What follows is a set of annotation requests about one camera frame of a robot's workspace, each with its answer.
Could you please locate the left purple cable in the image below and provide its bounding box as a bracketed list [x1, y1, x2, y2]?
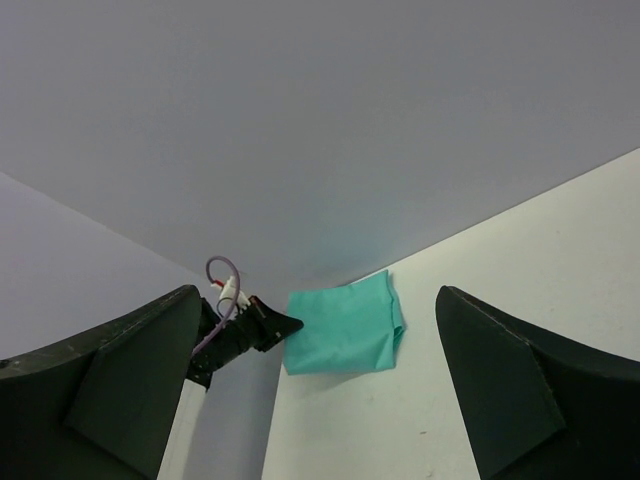
[192, 255, 246, 357]

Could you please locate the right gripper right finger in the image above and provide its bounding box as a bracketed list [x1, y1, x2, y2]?
[435, 286, 639, 479]

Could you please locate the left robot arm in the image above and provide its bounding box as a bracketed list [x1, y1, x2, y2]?
[157, 296, 304, 480]

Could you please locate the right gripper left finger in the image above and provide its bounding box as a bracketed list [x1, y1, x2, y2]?
[1, 285, 201, 479]

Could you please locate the teal t-shirt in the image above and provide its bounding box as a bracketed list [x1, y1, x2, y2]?
[283, 270, 405, 375]

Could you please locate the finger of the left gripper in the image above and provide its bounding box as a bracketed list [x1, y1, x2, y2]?
[269, 311, 304, 340]

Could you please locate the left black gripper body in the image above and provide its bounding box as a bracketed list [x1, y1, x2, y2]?
[192, 296, 285, 385]

